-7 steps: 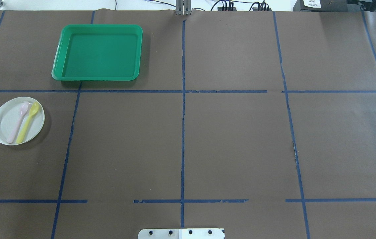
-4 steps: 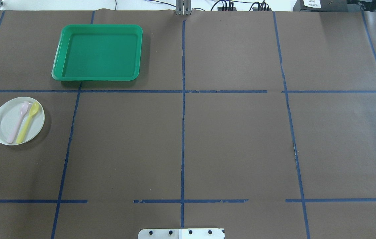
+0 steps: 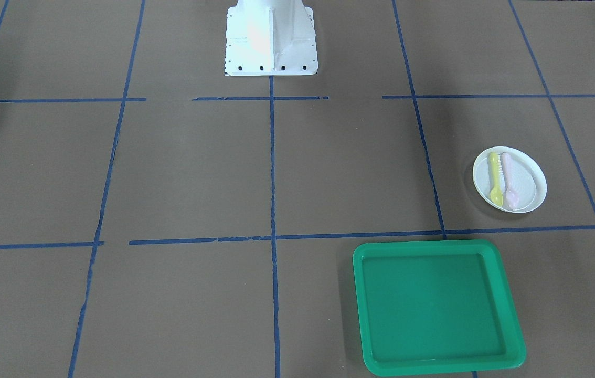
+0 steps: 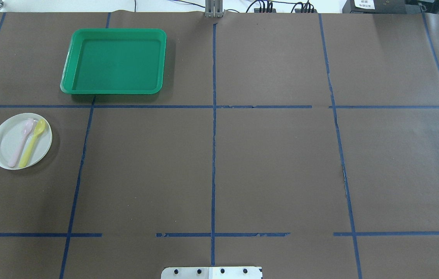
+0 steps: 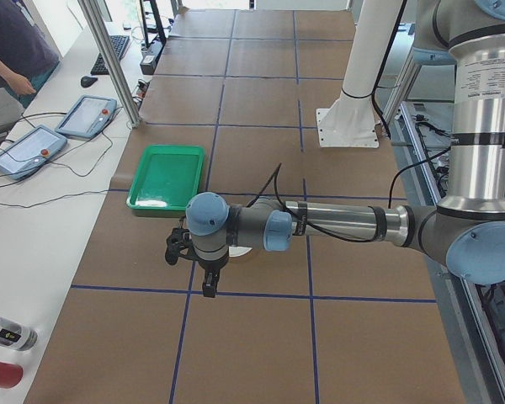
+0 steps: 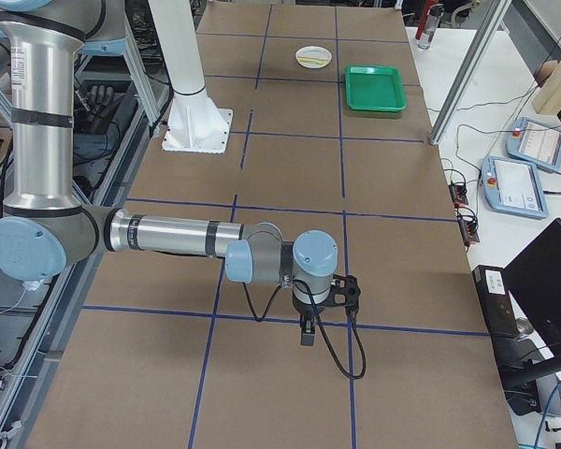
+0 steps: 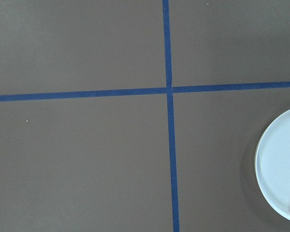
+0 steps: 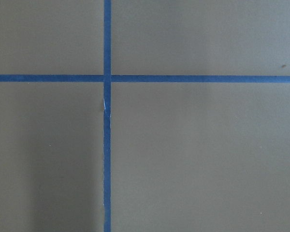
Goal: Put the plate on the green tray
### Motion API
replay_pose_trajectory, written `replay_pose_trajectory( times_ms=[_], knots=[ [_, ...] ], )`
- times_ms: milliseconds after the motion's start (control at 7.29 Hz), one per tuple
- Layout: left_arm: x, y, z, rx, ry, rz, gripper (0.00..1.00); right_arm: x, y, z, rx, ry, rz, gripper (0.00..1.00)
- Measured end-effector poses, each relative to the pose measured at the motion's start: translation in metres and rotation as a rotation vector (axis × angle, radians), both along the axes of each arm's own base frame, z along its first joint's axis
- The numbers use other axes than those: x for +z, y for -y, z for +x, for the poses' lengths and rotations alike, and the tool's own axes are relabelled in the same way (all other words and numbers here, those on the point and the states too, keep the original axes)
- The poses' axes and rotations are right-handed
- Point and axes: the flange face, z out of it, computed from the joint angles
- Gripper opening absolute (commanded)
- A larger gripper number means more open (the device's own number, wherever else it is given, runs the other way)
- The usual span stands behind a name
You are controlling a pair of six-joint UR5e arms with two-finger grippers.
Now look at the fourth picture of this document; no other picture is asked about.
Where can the green plastic tray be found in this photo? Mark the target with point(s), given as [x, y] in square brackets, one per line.
[115, 61]

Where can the brown paper table cover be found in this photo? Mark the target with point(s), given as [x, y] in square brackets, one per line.
[307, 145]

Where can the white round plate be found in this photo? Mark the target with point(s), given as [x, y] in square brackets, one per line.
[10, 134]

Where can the yellow plastic spoon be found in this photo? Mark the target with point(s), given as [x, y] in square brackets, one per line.
[39, 129]

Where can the white camera pillar stand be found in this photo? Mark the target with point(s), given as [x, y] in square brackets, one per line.
[235, 272]

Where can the pink plastic spoon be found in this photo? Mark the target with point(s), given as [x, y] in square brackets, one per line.
[27, 129]

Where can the aluminium frame post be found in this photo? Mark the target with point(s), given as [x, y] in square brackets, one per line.
[214, 8]

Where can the black mini computer box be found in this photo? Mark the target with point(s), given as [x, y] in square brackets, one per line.
[374, 7]

